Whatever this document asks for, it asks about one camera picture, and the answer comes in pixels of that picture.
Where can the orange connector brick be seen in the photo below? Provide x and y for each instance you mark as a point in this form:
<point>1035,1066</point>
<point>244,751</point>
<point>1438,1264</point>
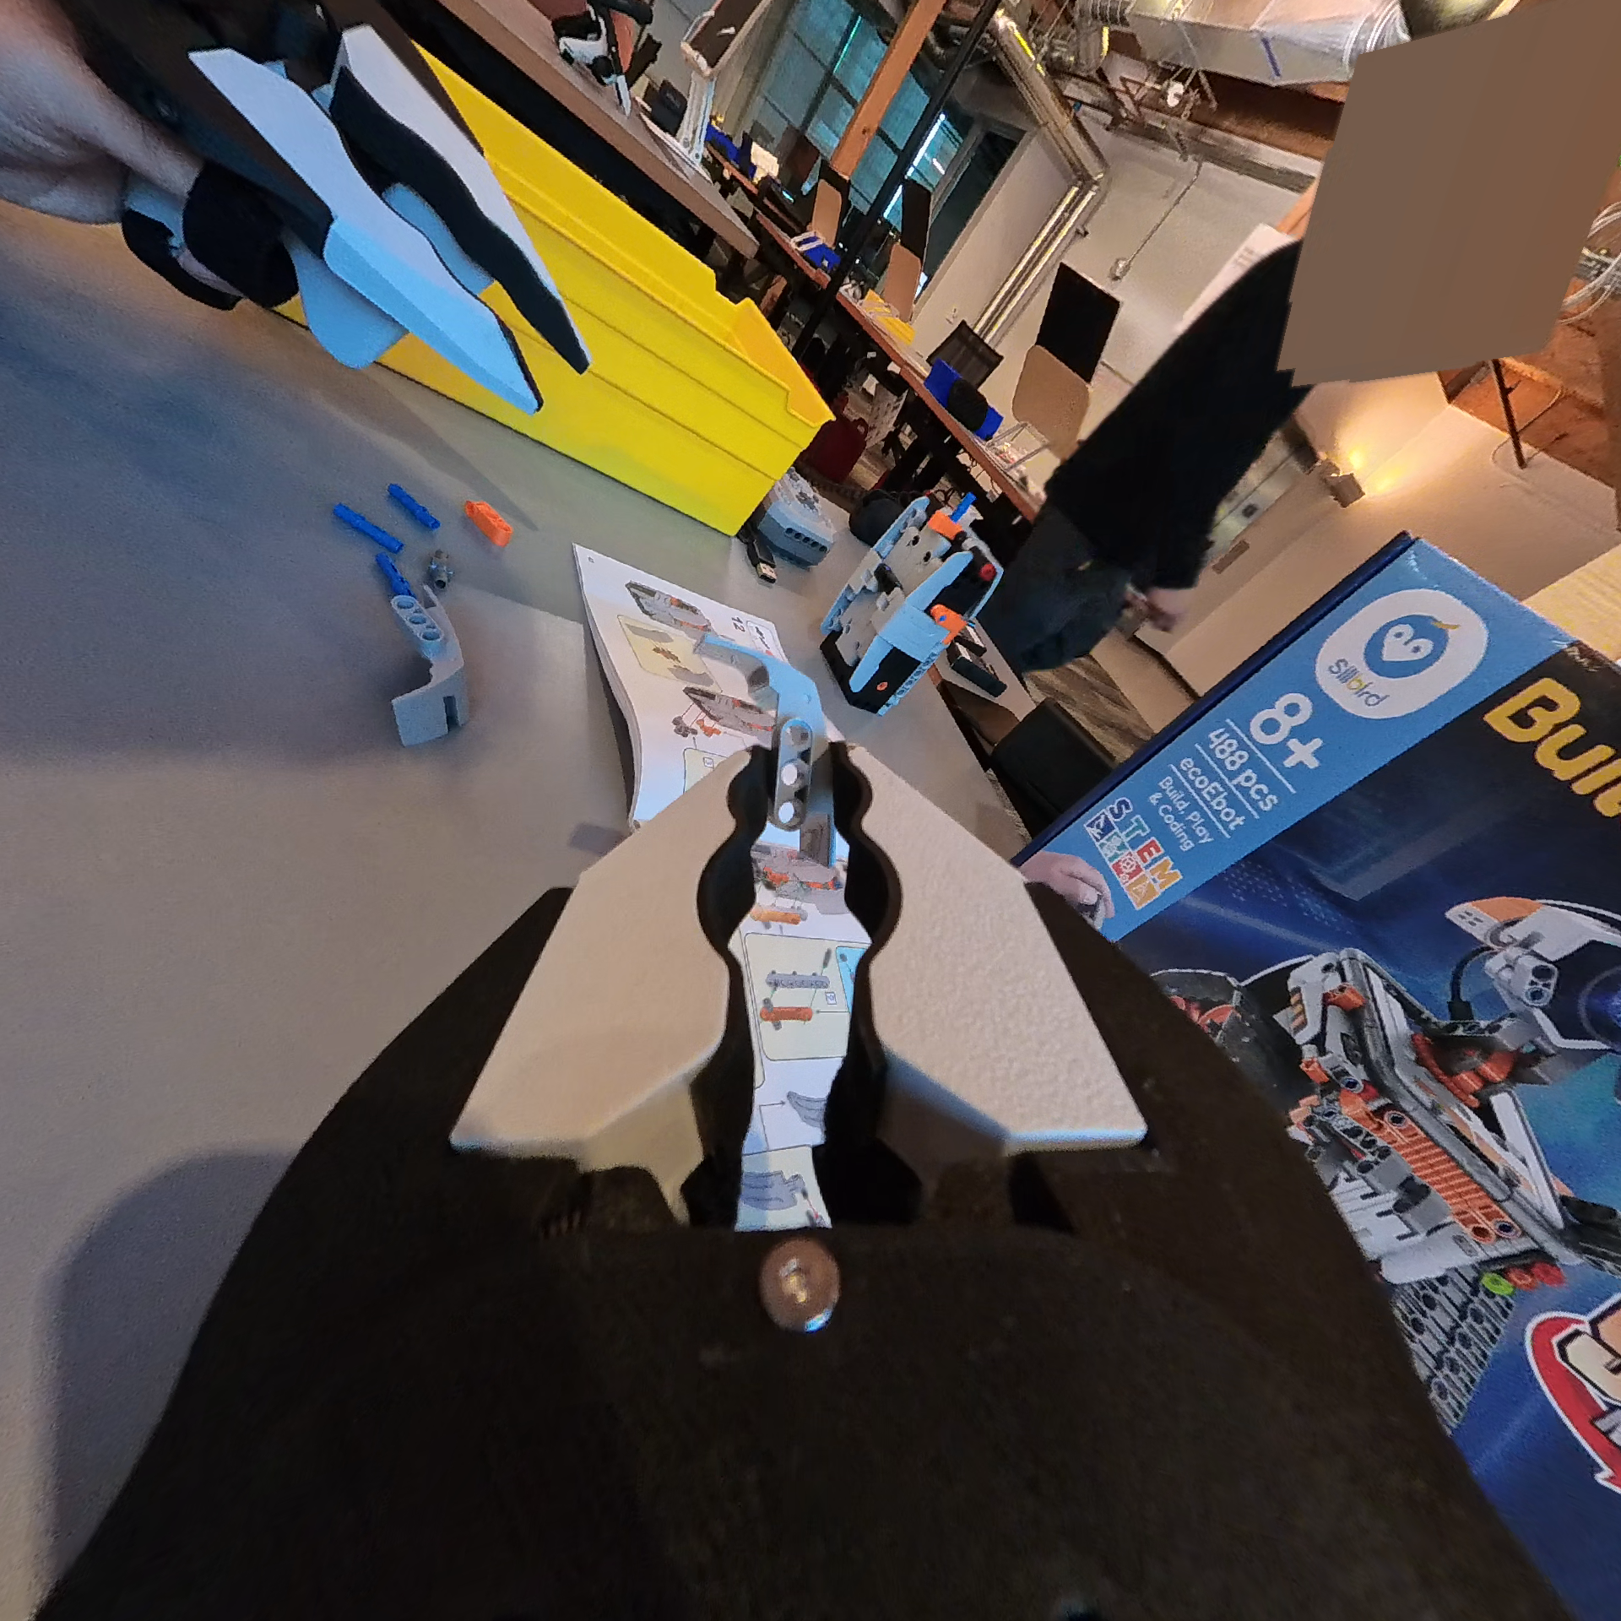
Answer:
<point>489,521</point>

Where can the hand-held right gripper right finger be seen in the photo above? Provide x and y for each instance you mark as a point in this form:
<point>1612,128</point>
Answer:
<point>1000,1013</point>

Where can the blue robot kit box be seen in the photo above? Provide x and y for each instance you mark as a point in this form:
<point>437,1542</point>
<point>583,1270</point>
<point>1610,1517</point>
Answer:
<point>1330,886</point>

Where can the black rectangular box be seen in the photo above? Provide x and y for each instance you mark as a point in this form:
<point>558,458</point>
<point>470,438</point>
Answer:
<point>1070,761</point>

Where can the yellow plastic bin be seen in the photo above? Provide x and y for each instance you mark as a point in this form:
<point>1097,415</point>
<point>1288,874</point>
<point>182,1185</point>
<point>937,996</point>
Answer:
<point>659,380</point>

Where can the person's left hand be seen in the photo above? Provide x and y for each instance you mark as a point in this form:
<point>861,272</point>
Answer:
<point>76,126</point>

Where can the black plain chair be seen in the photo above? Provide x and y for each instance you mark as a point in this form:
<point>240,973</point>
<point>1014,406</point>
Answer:
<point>1077,317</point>

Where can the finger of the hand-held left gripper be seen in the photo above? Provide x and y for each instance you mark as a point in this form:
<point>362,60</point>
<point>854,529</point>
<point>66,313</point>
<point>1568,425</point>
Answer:
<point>406,286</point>
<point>373,64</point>

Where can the small black battery pack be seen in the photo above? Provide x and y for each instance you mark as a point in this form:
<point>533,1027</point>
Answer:
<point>975,668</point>

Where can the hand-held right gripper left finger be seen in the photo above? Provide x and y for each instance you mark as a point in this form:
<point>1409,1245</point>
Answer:
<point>595,1013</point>

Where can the black knob-shaped object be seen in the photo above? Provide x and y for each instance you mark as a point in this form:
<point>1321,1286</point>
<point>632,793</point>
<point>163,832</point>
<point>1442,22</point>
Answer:
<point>877,519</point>

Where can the small dark grey pin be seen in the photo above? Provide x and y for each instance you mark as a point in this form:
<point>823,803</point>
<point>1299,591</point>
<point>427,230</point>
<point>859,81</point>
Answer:
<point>441,570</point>

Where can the silver ventilation duct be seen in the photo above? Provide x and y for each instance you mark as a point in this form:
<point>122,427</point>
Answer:
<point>1064,139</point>

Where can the blue connector pin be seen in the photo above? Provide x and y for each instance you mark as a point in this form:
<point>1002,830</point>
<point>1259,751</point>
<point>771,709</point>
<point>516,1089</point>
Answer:
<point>396,577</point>
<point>414,506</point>
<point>367,529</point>

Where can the grey control hub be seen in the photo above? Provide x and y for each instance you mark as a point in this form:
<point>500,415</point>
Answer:
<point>796,519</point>

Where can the grey curved panel brick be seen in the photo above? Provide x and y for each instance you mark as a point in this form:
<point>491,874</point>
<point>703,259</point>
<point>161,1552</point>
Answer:
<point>792,761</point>
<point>431,691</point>

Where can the red bag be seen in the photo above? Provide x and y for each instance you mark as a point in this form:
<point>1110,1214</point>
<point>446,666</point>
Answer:
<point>832,450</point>

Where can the wooden plain chair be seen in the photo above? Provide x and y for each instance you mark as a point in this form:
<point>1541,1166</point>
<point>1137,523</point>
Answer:
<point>1050,400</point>

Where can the partly built robot model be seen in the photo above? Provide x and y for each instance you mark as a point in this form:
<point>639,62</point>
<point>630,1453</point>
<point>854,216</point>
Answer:
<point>906,633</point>

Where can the open instruction booklet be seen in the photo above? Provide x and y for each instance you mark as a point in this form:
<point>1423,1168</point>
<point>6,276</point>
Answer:
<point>659,709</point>

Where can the blue storage bin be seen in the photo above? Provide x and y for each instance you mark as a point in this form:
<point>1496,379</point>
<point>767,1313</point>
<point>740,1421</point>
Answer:
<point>964,390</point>

